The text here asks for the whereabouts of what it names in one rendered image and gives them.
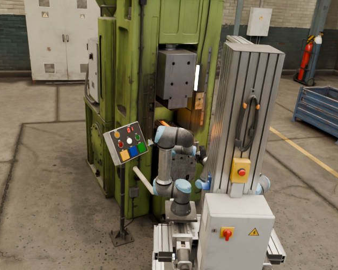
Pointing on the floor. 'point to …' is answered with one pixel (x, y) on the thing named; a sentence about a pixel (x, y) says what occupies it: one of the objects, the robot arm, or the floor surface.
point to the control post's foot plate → (121, 237)
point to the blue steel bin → (324, 110)
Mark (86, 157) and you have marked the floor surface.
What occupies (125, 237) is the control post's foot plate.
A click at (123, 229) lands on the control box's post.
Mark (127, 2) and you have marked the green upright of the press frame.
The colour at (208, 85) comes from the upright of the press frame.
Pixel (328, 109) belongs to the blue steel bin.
